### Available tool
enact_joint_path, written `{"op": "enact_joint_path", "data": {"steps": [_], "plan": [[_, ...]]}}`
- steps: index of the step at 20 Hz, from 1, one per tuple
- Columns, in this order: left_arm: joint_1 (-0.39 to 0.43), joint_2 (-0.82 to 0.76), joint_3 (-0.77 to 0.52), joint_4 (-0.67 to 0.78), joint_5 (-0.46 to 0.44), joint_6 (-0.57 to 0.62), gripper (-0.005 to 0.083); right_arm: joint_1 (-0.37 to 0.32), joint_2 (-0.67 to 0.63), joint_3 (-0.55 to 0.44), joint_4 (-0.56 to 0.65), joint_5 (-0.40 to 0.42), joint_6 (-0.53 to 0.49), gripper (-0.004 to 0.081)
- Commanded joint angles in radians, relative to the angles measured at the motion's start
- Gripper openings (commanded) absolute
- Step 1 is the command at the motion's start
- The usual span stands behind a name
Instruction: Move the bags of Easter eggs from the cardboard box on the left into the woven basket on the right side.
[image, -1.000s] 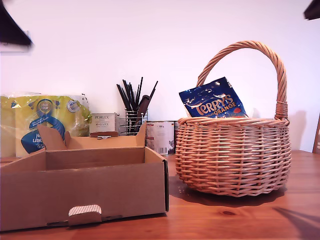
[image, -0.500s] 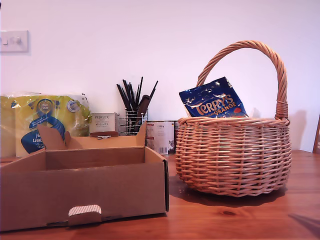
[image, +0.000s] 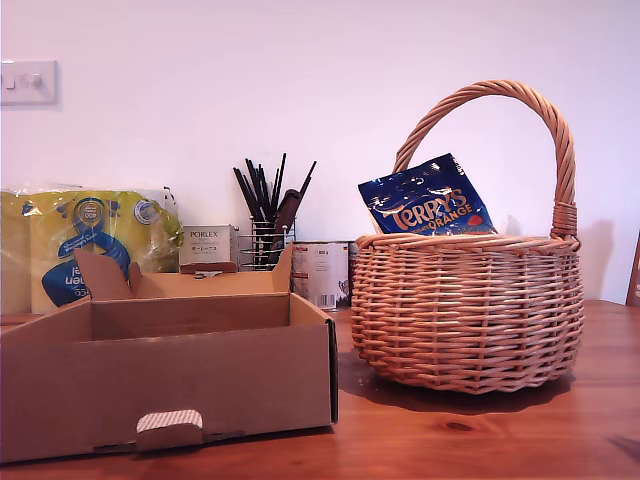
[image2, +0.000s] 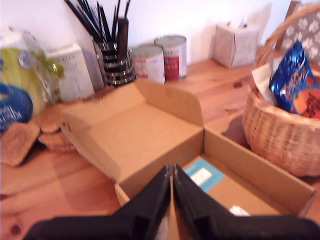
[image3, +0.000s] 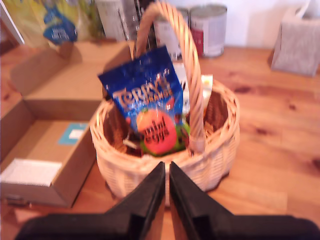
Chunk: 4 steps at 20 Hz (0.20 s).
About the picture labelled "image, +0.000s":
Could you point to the brown wooden furniture piece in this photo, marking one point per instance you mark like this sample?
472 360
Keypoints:
635 280

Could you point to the yellow kitchen towel pack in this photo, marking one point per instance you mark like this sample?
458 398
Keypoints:
50 240

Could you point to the white Porlex box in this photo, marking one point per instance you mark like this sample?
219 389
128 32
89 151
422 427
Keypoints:
207 245

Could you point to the woven wicker basket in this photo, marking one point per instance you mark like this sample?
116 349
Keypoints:
465 315

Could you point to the brown cardboard box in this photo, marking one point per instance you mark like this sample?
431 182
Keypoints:
175 380

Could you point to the tin can white label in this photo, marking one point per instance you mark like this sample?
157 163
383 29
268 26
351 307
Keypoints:
320 275

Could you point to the white wall light switch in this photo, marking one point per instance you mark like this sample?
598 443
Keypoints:
30 82

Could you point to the blue Terry's orange bag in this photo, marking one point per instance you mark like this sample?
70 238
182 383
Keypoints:
430 205

